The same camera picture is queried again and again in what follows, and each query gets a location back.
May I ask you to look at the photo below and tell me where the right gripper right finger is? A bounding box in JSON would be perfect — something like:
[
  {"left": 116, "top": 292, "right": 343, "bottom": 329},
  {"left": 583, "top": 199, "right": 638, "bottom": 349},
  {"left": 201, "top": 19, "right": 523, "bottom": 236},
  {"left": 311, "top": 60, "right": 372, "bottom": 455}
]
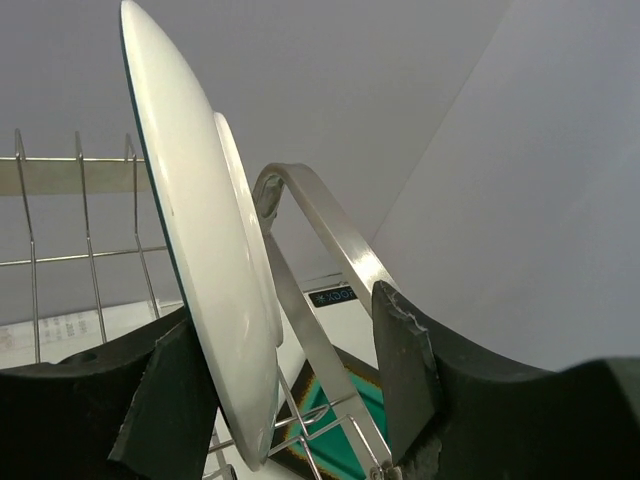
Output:
[{"left": 371, "top": 281, "right": 639, "bottom": 479}]

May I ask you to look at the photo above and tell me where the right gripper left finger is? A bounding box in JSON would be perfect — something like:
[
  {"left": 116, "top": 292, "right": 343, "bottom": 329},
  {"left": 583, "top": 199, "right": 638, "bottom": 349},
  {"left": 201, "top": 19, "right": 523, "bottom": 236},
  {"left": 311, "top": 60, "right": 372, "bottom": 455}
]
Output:
[{"left": 1, "top": 308, "right": 219, "bottom": 479}]

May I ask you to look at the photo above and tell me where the white plate teal lettered rim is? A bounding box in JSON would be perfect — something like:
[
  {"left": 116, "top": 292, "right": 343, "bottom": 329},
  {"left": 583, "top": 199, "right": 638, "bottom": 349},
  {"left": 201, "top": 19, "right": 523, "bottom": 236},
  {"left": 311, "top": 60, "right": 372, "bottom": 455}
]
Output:
[{"left": 120, "top": 1, "right": 284, "bottom": 471}]

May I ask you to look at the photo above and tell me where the steel two-tier dish rack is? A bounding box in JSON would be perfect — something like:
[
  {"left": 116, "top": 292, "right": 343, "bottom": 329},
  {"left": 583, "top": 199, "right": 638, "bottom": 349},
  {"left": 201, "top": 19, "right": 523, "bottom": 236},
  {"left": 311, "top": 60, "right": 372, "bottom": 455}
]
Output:
[{"left": 1, "top": 129, "right": 394, "bottom": 479}]

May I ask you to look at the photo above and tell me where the green black square plate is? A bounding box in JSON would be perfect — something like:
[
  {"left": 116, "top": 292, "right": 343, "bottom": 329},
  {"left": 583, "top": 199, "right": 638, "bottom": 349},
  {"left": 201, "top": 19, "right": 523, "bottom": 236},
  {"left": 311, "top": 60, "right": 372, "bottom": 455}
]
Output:
[{"left": 272, "top": 349, "right": 389, "bottom": 480}]

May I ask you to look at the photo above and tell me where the right blue table label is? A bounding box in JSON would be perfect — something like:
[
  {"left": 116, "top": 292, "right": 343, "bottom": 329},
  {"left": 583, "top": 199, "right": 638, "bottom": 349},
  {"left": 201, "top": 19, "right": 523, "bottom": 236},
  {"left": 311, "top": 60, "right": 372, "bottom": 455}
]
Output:
[{"left": 308, "top": 286, "right": 357, "bottom": 308}]

